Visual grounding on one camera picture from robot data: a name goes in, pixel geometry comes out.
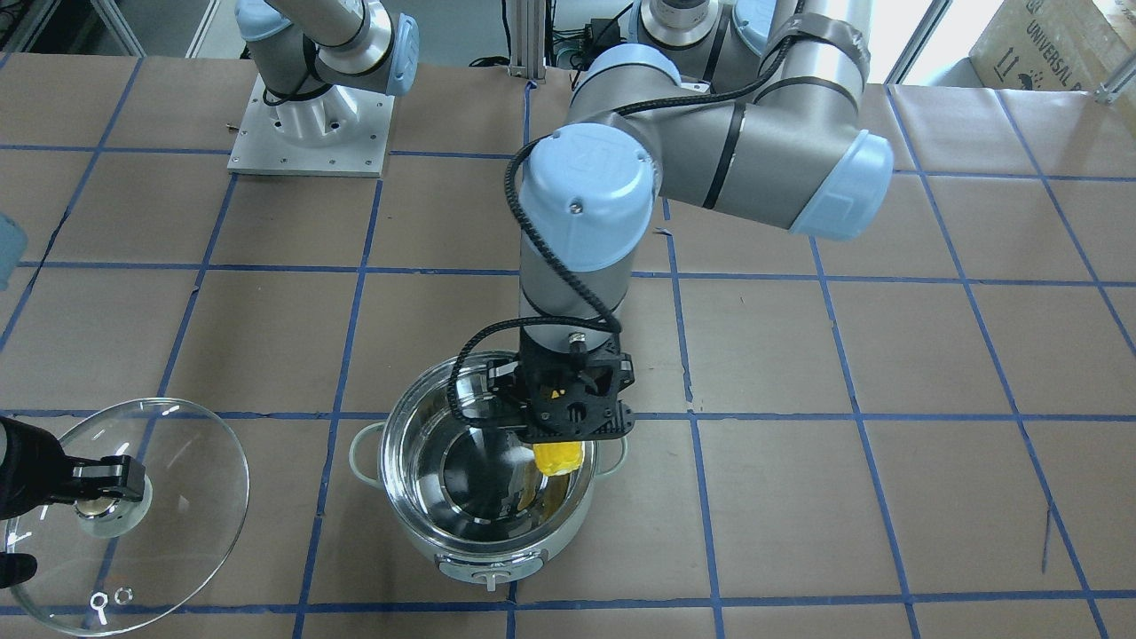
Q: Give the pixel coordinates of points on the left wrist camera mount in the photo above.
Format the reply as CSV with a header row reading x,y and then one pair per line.
x,y
568,404

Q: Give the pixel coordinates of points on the cardboard box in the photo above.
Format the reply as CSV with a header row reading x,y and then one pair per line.
x,y
1053,45

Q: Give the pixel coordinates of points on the pale green steel pot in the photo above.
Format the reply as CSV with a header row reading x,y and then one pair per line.
x,y
473,501

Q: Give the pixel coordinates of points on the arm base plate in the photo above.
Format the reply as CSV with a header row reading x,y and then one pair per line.
x,y
343,133

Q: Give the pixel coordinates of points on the yellow corn cob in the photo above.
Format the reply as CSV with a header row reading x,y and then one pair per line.
x,y
554,459

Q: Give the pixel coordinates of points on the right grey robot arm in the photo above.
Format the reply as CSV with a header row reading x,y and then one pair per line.
x,y
329,73

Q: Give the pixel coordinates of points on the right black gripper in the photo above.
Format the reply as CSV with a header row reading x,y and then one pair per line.
x,y
25,469

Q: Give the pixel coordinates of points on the aluminium frame post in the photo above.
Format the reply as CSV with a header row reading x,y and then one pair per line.
x,y
527,23

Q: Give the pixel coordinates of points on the glass pot lid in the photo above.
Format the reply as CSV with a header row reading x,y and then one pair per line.
x,y
87,586

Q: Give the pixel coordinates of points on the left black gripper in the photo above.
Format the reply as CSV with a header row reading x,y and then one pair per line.
x,y
503,383

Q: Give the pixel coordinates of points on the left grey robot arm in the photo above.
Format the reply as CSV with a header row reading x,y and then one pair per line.
x,y
776,143

